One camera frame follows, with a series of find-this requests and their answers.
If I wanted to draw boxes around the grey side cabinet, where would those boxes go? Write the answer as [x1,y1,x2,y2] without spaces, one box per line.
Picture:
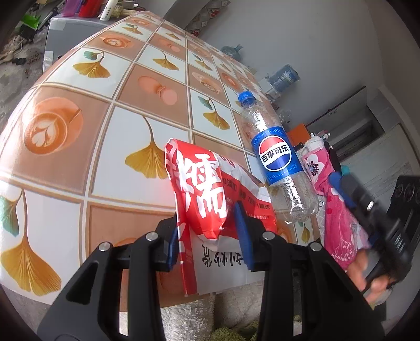
[43,14,110,72]

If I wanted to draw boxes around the pink floral blanket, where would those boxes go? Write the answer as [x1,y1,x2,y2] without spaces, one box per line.
[300,137,369,269]

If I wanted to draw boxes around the clear Pepsi plastic bottle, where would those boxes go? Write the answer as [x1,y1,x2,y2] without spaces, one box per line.
[238,91,319,224]

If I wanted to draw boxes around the red thermos bottle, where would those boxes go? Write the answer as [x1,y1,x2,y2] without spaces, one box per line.
[78,0,103,18]

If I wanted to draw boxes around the purple plastic container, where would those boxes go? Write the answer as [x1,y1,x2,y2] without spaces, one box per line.
[62,0,82,17]

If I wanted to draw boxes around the white small bottle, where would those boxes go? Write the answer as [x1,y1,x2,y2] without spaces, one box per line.
[100,0,118,21]

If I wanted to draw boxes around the large blue water jug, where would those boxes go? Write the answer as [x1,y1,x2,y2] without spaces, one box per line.
[221,44,243,62]

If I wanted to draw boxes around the patterned tablecloth on table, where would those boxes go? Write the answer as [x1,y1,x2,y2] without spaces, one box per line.
[0,10,321,308]

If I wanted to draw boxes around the green paper bag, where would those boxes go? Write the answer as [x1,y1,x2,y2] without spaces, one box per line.
[21,13,41,30]

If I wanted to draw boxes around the tall patterned roll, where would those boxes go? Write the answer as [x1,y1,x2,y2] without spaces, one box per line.
[185,0,231,36]

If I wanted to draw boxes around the orange stool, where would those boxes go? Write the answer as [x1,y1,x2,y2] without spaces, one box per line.
[287,124,311,147]

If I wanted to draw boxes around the water jug on dispenser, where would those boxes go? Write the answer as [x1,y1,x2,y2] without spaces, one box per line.
[268,65,300,93]

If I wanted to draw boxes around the person's right hand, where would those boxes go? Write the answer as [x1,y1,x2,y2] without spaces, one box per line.
[347,249,394,303]

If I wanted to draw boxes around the red white snack bag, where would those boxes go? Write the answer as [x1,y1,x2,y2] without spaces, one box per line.
[164,138,277,296]

